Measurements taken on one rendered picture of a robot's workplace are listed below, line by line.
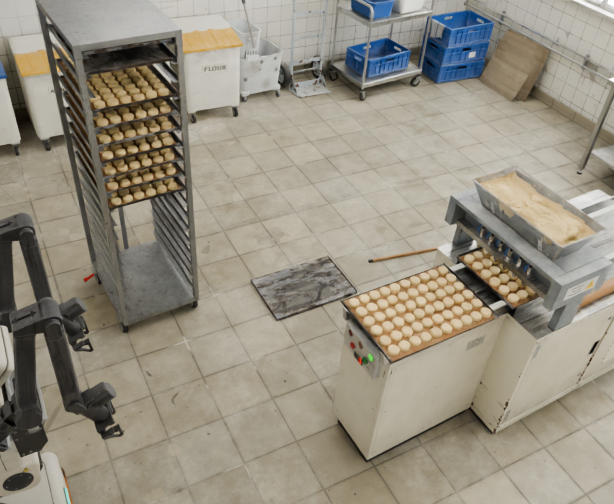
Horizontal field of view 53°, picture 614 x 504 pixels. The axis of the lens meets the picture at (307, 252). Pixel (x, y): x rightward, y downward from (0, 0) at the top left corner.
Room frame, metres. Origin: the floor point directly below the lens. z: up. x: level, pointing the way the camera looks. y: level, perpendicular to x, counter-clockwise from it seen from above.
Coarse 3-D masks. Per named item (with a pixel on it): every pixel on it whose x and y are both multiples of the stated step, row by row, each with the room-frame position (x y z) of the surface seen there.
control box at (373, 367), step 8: (352, 328) 1.92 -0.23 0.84; (352, 336) 1.90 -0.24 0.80; (360, 336) 1.87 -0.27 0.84; (368, 344) 1.83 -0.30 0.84; (352, 352) 1.89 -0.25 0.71; (360, 352) 1.84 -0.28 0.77; (368, 352) 1.80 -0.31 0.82; (376, 352) 1.79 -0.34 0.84; (360, 360) 1.83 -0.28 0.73; (368, 360) 1.79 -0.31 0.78; (376, 360) 1.75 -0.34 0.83; (368, 368) 1.78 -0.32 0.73; (376, 368) 1.75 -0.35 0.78; (376, 376) 1.76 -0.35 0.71
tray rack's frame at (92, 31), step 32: (64, 0) 2.95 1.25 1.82; (96, 0) 2.98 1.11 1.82; (128, 0) 3.02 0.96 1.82; (64, 32) 2.58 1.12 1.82; (96, 32) 2.61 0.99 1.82; (128, 32) 2.64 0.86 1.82; (160, 32) 2.66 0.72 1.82; (64, 128) 2.95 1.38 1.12; (128, 256) 3.03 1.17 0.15; (160, 256) 3.05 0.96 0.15; (128, 288) 2.73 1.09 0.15; (160, 288) 2.76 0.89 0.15; (128, 320) 2.47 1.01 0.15
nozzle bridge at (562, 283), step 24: (456, 216) 2.52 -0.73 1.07; (480, 216) 2.39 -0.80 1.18; (456, 240) 2.58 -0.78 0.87; (480, 240) 2.38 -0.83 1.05; (504, 240) 2.23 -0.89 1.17; (504, 264) 2.23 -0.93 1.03; (552, 264) 2.08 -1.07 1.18; (576, 264) 2.09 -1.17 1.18; (600, 264) 2.11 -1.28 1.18; (552, 288) 1.97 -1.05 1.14; (576, 288) 2.01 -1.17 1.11; (600, 288) 2.12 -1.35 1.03; (576, 312) 2.07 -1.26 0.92
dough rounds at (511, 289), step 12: (480, 252) 2.44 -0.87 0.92; (468, 264) 2.36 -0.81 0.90; (480, 264) 2.34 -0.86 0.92; (492, 264) 2.37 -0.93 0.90; (480, 276) 2.28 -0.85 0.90; (492, 276) 2.28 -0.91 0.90; (504, 276) 2.27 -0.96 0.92; (504, 288) 2.18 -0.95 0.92; (516, 288) 2.19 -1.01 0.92; (528, 288) 2.20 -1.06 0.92; (516, 300) 2.11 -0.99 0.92; (528, 300) 2.13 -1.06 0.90
